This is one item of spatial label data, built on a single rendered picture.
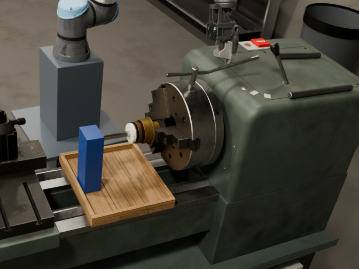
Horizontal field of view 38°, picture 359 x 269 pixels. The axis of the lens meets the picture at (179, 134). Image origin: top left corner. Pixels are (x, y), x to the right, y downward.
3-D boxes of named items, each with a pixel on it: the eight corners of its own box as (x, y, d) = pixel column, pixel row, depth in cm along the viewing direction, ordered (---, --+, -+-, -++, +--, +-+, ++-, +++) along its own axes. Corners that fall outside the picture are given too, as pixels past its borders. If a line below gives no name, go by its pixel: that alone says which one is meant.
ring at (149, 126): (153, 110, 181) (128, 114, 176) (164, 125, 174) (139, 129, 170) (149, 132, 186) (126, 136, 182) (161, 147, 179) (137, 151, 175)
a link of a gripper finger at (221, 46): (210, 66, 177) (211, 39, 175) (225, 65, 180) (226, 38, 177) (216, 68, 175) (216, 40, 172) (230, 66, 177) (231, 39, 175)
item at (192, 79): (186, 98, 175) (193, 70, 168) (184, 94, 177) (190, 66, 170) (192, 97, 176) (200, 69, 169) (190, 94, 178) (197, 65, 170)
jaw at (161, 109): (173, 117, 186) (167, 85, 186) (179, 116, 181) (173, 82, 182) (145, 121, 181) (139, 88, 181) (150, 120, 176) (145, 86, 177)
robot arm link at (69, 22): (50, 30, 207) (50, -3, 200) (76, 23, 216) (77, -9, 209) (69, 40, 201) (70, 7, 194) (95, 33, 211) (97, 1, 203)
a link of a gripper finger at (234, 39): (226, 52, 175) (226, 26, 173) (230, 52, 176) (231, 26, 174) (233, 54, 171) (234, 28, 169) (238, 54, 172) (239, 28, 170)
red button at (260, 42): (261, 42, 215) (262, 37, 214) (270, 48, 211) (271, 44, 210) (249, 43, 212) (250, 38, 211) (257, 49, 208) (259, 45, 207)
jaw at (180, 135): (182, 122, 180) (199, 136, 171) (181, 135, 182) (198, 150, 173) (154, 127, 175) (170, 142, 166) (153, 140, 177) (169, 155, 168)
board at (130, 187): (133, 149, 205) (134, 140, 203) (174, 207, 180) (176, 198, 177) (59, 162, 191) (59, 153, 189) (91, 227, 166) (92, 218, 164)
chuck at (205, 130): (166, 129, 206) (181, 62, 187) (203, 183, 186) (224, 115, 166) (146, 132, 202) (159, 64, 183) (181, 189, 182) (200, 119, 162)
